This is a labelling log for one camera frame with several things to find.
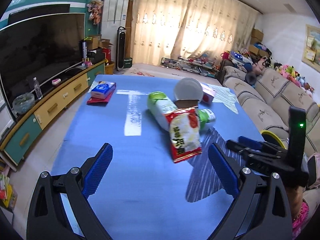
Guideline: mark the beige sofa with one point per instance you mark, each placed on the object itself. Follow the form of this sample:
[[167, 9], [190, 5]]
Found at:
[[272, 85]]

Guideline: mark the small pink white object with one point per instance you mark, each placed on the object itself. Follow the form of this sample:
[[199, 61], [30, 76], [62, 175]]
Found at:
[[56, 81]]

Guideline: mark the blue tissue pack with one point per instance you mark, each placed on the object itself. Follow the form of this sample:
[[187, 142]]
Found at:
[[102, 90]]

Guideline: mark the glass coffee table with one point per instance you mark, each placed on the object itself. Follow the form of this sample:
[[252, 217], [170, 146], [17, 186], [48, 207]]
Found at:
[[175, 63]]

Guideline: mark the black bin with yellow rim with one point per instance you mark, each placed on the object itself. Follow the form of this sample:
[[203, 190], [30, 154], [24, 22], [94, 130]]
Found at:
[[272, 135]]

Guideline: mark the glass ashtray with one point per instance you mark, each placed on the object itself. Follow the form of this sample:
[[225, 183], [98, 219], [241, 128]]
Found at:
[[23, 103]]

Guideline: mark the pile of books and clutter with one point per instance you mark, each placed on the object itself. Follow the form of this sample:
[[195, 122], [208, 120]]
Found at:
[[200, 62]]

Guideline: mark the large black curved television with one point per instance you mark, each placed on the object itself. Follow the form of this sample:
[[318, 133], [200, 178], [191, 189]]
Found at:
[[37, 50]]

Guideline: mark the pile of plush toys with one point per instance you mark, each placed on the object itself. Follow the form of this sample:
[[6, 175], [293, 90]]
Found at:
[[290, 73]]

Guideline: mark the blue white star bag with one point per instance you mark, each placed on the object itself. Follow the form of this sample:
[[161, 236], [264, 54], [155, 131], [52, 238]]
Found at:
[[238, 58]]

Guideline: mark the red box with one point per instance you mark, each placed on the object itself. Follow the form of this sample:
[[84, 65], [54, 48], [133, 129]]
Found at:
[[107, 55]]

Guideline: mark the red white snack bag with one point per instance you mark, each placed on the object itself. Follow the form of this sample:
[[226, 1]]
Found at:
[[185, 135]]

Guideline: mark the hanging artificial flower decoration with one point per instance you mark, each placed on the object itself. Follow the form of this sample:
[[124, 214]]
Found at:
[[95, 8]]

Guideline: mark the clear water bottle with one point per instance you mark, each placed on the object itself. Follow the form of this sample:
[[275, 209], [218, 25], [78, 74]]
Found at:
[[38, 88]]

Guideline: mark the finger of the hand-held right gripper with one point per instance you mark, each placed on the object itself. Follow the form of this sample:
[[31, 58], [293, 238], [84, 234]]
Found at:
[[236, 145], [252, 142]]

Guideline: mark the cream embroidered curtain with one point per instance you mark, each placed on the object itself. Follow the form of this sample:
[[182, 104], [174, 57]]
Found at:
[[155, 17], [220, 17]]

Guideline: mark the beige floral rug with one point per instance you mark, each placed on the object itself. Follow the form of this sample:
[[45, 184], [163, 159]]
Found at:
[[145, 71]]

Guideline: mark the white drawer unit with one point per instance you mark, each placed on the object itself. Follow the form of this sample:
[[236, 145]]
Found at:
[[6, 115]]

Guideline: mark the white standing air conditioner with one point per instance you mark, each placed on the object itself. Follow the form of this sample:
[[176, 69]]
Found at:
[[112, 10]]

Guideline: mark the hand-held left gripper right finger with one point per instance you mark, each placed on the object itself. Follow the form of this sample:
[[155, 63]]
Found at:
[[223, 172]]

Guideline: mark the black rectangular panel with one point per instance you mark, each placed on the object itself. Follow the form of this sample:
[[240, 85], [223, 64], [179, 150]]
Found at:
[[37, 13]]

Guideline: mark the black tower fan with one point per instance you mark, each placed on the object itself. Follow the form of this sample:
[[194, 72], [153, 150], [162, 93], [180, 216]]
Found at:
[[121, 50]]

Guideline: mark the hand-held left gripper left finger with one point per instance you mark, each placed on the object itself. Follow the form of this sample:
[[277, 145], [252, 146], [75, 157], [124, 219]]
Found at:
[[97, 172]]

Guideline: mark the pile of colourful books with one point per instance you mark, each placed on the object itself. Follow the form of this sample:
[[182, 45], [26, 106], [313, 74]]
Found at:
[[7, 190]]

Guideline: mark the open cardboard box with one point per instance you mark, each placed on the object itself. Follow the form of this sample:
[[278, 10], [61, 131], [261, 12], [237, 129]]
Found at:
[[96, 42]]

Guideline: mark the person's right forearm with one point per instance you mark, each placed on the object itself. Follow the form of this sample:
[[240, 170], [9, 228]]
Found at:
[[300, 212]]

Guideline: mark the black round cushion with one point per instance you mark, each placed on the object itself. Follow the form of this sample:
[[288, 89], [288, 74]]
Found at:
[[250, 78]]

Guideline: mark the yellow bucket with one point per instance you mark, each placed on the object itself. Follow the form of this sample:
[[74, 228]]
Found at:
[[109, 68]]

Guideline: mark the pink box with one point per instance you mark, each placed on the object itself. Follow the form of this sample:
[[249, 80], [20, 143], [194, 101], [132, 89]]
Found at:
[[208, 95]]

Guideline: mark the red flat packet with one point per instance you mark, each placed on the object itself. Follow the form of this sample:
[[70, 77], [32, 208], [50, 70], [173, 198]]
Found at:
[[98, 101]]

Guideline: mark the blue star-print tablecloth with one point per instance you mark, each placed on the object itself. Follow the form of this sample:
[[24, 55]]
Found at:
[[140, 180]]

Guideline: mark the white box with black print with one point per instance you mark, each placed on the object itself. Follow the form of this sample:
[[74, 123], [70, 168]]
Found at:
[[83, 51]]

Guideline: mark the green white carton box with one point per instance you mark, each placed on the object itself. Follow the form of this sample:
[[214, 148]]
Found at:
[[207, 117]]

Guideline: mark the framed flower painting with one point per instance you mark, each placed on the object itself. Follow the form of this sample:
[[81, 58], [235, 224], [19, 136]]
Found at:
[[312, 47]]

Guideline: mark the large green-white bottle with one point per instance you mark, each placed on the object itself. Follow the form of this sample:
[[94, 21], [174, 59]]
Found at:
[[160, 107]]

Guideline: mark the green yellow television cabinet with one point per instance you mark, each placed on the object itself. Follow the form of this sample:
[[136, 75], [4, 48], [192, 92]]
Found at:
[[60, 97]]

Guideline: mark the dark green box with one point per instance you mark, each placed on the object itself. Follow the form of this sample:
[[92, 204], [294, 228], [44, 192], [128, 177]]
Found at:
[[128, 62]]

